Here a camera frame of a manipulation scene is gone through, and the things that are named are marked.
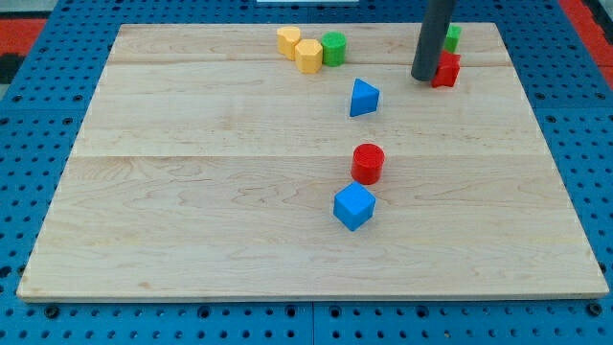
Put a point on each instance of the blue cube block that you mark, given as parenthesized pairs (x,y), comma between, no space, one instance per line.
(354,205)

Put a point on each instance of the light wooden board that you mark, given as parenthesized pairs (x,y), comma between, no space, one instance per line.
(206,166)

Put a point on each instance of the blue triangle block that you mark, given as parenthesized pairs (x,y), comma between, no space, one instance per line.
(364,99)

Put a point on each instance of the red cylinder block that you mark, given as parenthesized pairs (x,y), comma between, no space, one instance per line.
(367,163)

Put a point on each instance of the green star block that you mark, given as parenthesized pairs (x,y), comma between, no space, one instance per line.
(452,38)

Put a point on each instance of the yellow hexagon block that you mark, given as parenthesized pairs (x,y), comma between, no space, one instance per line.
(309,56)

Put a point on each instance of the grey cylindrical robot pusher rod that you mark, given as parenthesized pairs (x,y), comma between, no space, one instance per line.
(433,32)

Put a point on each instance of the green cylinder block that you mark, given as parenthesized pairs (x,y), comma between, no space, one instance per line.
(334,48)

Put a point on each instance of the yellow heart block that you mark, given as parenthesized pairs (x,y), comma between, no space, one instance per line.
(287,39)

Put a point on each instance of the red star block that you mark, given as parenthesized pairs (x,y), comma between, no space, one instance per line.
(447,70)

